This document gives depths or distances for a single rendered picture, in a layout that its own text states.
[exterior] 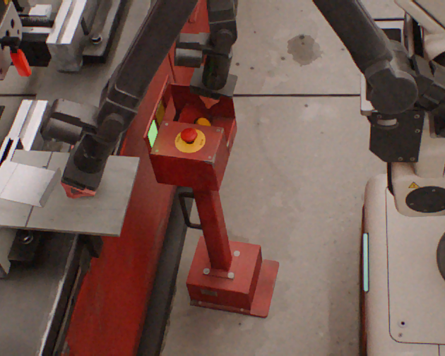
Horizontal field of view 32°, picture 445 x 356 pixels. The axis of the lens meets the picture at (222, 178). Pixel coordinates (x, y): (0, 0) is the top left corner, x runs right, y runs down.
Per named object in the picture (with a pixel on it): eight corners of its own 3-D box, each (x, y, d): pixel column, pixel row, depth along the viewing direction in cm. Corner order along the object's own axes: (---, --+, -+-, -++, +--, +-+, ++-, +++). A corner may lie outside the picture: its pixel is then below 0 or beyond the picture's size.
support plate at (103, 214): (119, 236, 145) (118, 234, 144) (-12, 226, 150) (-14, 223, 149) (140, 159, 155) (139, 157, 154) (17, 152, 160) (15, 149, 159)
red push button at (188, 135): (196, 150, 183) (194, 140, 180) (180, 147, 184) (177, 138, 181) (200, 136, 185) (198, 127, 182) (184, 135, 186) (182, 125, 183)
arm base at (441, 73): (480, 113, 125) (473, 59, 132) (442, 92, 122) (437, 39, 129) (441, 140, 131) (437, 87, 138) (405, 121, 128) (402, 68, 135)
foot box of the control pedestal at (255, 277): (267, 318, 240) (264, 300, 231) (189, 304, 246) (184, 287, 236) (280, 263, 251) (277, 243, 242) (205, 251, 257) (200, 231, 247)
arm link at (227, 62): (234, 58, 169) (234, 38, 172) (202, 55, 168) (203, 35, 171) (229, 78, 175) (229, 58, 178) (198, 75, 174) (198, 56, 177)
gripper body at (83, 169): (61, 181, 141) (72, 160, 136) (76, 137, 147) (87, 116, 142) (95, 193, 143) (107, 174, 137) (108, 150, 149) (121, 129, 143)
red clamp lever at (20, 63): (32, 78, 149) (15, 41, 141) (12, 78, 149) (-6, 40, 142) (34, 71, 150) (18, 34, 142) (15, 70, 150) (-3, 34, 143)
